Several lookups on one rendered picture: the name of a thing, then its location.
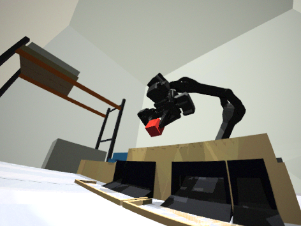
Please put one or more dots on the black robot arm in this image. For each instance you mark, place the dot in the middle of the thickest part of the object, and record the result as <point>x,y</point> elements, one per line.
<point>233,112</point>

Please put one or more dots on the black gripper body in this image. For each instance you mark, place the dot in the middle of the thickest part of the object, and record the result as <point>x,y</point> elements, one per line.
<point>184,102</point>

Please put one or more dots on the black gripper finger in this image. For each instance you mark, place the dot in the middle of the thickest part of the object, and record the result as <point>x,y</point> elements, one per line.
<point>150,114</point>
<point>170,114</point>

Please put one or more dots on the red cube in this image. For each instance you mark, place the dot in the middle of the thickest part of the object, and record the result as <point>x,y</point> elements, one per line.
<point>153,128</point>

